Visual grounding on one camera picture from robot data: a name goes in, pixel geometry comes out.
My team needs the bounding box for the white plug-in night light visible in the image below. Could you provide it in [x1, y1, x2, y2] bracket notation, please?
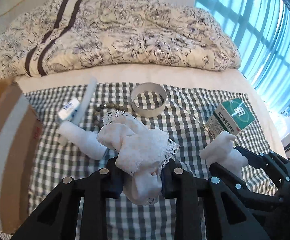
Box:
[58, 121, 107, 160]

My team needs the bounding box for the green 999 medicine box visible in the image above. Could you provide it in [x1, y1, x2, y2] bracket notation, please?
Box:
[206, 98, 255, 138]

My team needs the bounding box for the white tape ring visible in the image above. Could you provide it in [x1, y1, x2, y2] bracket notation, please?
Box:
[130, 82, 167, 118]

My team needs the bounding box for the brown bead bracelet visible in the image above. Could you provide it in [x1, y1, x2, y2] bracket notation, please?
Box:
[94, 102, 133, 129]

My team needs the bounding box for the white foam tube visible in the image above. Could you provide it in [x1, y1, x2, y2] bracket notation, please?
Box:
[72, 77, 97, 125]

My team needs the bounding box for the cardboard box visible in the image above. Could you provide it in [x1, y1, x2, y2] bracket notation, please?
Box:
[0, 79, 42, 234]

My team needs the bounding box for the blue curtain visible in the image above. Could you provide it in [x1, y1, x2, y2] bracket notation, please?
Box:
[195, 0, 290, 116]

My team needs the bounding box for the floral quilt with stripes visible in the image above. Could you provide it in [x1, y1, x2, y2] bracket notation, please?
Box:
[0, 0, 241, 79]

